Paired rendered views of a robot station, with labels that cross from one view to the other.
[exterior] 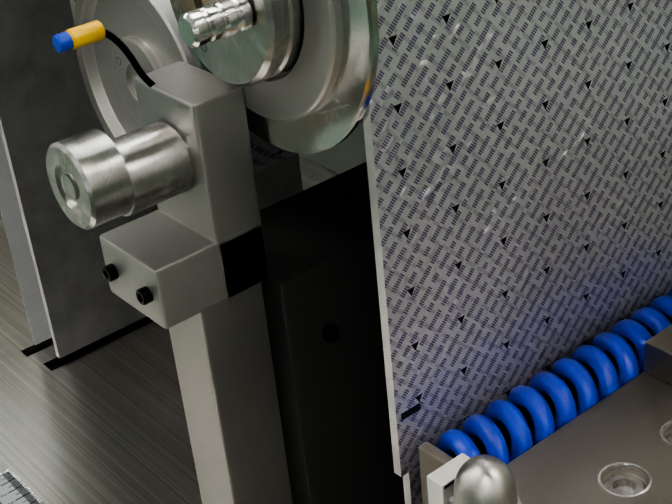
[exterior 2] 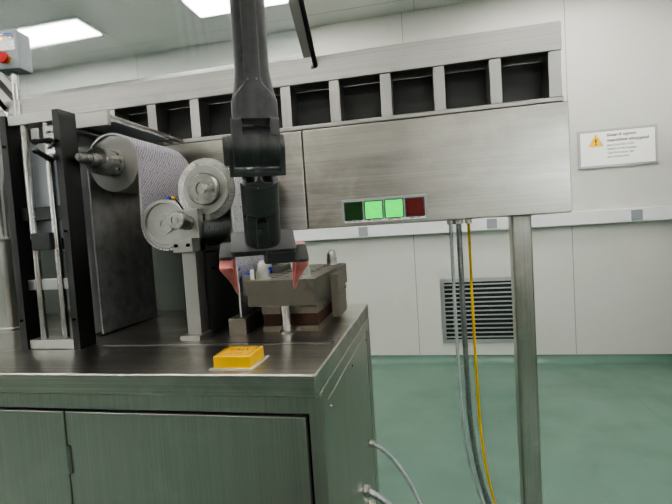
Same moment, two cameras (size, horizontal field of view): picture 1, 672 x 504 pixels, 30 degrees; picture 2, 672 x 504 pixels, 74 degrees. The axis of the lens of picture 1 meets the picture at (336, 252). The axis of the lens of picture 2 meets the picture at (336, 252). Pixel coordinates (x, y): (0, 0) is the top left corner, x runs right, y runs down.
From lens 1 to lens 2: 75 cm
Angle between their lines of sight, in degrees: 48
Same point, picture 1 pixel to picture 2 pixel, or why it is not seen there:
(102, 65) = (149, 226)
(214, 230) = (198, 234)
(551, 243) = not seen: hidden behind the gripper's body
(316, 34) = (223, 191)
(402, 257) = not seen: hidden behind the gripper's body
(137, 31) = (164, 212)
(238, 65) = (206, 199)
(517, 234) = not seen: hidden behind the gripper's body
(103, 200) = (184, 220)
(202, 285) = (197, 245)
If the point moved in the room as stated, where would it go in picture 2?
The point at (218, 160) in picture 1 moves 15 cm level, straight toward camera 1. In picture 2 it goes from (199, 220) to (236, 216)
